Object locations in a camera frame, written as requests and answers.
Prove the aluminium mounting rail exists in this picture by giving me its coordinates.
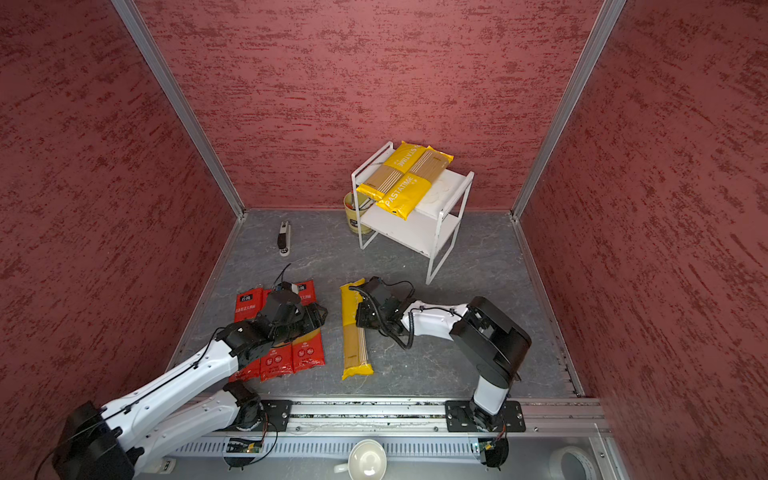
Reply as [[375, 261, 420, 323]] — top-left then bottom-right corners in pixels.
[[262, 397, 612, 438]]

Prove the black white stapler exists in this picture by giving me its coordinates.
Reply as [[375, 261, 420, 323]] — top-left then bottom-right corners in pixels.
[[277, 220, 291, 257]]

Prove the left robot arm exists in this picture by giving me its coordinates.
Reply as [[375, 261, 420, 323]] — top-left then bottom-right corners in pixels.
[[51, 283, 328, 479]]

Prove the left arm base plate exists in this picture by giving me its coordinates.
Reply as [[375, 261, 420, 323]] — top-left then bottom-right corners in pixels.
[[225, 399, 293, 433]]

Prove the white tape roll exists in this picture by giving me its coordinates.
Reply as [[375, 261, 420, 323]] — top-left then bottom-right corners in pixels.
[[548, 446, 600, 480]]

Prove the yellow pasta bag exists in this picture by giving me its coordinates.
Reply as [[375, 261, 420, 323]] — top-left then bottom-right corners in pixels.
[[340, 279, 374, 380], [356, 142, 426, 201], [376, 142, 454, 220]]

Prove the white cup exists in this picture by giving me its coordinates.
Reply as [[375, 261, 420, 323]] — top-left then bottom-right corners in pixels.
[[333, 439, 387, 480]]

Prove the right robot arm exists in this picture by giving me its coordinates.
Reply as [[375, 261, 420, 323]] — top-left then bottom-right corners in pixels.
[[349, 276, 532, 434]]

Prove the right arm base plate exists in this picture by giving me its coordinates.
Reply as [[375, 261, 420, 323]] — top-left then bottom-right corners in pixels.
[[445, 400, 526, 434]]

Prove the red spaghetti bag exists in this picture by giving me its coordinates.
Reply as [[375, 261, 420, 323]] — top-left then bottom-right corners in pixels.
[[292, 280, 326, 373], [260, 344, 294, 382], [230, 287, 266, 382]]

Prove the white two-tier shelf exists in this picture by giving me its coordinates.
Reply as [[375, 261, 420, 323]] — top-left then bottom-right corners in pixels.
[[357, 169, 475, 284]]

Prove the yellow pen cup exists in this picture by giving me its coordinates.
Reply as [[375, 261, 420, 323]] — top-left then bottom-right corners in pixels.
[[343, 192, 375, 235]]

